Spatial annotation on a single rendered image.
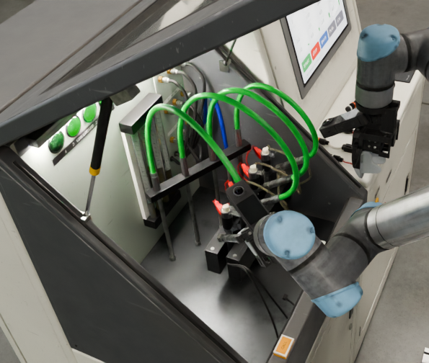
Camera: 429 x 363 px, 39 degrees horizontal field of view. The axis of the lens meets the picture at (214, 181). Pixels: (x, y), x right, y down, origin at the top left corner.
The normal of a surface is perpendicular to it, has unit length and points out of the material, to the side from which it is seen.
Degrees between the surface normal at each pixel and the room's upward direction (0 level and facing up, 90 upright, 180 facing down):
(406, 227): 87
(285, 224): 45
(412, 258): 0
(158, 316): 90
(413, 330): 0
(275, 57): 76
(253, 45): 90
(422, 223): 87
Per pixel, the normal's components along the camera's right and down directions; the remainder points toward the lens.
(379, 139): -0.46, 0.62
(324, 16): 0.83, 0.04
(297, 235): 0.10, -0.09
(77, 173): 0.88, 0.23
